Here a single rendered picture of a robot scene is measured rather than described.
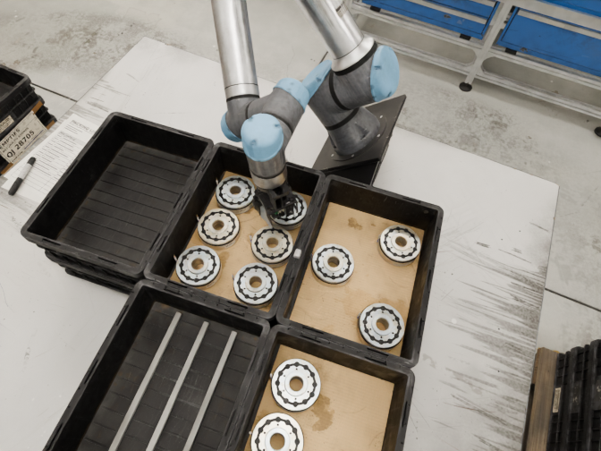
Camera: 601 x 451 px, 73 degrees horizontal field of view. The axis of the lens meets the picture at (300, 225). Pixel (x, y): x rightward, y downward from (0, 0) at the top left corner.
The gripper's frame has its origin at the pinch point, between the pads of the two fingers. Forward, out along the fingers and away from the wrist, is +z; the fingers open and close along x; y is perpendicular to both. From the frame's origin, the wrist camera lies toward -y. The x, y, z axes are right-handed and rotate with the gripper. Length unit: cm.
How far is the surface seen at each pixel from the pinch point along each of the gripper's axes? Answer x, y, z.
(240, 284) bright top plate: -15.7, 14.3, -2.4
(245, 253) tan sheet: -11.5, 6.4, 0.9
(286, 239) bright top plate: -1.0, 8.6, -0.8
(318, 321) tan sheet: -3.3, 29.5, 1.8
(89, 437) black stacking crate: -55, 30, -4
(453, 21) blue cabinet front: 149, -95, 65
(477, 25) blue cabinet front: 157, -86, 65
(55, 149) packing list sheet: -51, -59, 9
